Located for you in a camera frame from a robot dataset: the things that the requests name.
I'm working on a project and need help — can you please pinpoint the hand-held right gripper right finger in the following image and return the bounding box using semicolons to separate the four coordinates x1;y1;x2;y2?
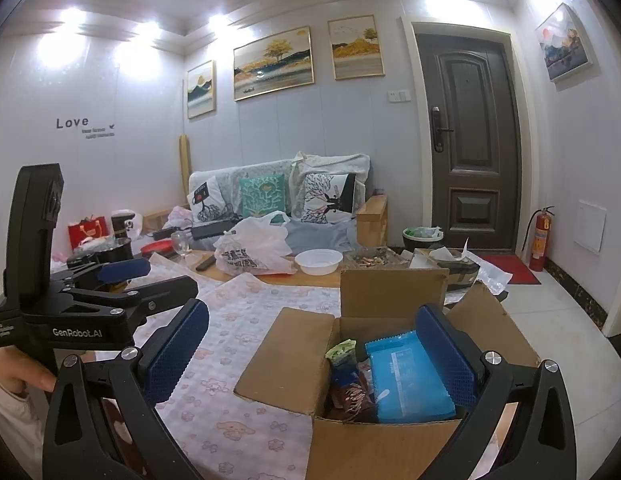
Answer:
415;303;577;480

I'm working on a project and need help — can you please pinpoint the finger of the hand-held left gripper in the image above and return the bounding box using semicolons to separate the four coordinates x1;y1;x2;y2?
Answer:
50;256;152;291
65;278;199;333

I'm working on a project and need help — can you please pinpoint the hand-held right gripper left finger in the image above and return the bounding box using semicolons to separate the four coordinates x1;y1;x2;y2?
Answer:
43;298;211;480

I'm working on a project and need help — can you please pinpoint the blue snack packet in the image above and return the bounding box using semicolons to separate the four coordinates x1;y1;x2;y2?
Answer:
365;329;457;423

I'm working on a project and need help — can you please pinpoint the dark brown snack bar packet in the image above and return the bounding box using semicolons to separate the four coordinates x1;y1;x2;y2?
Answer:
333;365;376;421

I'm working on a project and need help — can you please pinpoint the brown cardboard box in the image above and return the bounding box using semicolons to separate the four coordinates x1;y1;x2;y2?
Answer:
233;267;541;480

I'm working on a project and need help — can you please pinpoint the person's left hand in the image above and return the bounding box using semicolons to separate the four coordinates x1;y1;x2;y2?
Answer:
0;346;57;392

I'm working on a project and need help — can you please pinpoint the black glossy container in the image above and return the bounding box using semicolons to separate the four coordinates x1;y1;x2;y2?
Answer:
65;239;134;270

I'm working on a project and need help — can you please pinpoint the red round lid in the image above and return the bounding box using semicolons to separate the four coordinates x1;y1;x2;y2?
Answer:
140;241;178;260

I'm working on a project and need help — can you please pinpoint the small white bag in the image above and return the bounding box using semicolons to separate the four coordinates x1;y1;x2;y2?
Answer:
110;208;144;241

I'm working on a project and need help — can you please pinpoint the red gift bag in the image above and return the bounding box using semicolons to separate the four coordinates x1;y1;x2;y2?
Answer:
68;216;108;251

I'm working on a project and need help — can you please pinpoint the wine glass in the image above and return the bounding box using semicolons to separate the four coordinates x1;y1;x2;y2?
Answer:
170;231;191;267

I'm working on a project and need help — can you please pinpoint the white pink-print tablecloth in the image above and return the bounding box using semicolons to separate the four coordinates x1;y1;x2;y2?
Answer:
98;252;344;480

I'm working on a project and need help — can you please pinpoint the dark takeaway food box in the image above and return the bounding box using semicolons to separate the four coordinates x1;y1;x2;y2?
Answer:
413;237;481;292

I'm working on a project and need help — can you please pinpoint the black power strip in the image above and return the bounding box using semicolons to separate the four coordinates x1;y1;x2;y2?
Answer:
190;219;241;242

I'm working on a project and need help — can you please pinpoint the red doormat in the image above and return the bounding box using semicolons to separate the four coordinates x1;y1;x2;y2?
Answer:
473;254;542;286

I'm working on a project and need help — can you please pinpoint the white pillow red-black print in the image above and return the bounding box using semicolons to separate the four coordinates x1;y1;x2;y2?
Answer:
188;177;236;223

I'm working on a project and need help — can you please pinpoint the white plastic shopping bag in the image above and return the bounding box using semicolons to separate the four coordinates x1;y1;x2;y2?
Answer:
213;210;298;277

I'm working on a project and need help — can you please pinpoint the wooden stick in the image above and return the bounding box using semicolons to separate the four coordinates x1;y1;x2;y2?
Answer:
178;134;192;211

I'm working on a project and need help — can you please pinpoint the green-lined trash bin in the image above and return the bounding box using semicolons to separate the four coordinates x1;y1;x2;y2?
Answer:
402;226;444;256

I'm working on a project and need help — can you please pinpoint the clear plastic tray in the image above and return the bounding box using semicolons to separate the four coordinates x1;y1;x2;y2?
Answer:
343;247;414;272

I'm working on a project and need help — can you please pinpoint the red fire extinguisher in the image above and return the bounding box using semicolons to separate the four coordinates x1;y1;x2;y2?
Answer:
521;205;556;272

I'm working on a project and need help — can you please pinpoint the teal patterned pillow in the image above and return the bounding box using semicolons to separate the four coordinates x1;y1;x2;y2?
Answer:
239;174;286;217

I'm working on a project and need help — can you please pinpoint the wooden side cabinet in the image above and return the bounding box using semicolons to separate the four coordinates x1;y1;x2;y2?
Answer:
355;195;390;248

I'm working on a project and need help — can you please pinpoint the white plastic bowl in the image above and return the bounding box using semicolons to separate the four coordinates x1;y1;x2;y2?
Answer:
294;248;344;276

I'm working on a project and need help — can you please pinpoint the grey covered sofa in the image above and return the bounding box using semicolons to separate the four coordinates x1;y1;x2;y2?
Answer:
188;152;371;253

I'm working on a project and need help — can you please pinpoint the small framed landscape painting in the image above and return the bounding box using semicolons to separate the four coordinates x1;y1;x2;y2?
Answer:
186;60;217;120

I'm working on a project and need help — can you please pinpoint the white pillow black tree print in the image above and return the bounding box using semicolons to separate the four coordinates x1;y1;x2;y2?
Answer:
300;172;357;223

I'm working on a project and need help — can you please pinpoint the dark grey door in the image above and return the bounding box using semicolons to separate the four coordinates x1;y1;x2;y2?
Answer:
413;22;522;256

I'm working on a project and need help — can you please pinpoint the large framed tree painting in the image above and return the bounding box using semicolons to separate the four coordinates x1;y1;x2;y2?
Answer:
233;26;315;102

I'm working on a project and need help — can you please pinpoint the framed golden hill painting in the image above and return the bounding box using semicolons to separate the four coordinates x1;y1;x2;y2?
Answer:
327;14;384;82

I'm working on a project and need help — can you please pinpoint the mountain canvas painting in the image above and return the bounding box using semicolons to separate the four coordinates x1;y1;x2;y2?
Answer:
535;2;595;83

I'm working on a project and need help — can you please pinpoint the black wall lettering sticker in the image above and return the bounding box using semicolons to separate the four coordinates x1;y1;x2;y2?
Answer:
55;116;116;140

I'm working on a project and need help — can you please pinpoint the white wall panel box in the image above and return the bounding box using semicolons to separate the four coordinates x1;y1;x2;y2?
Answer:
573;200;605;255

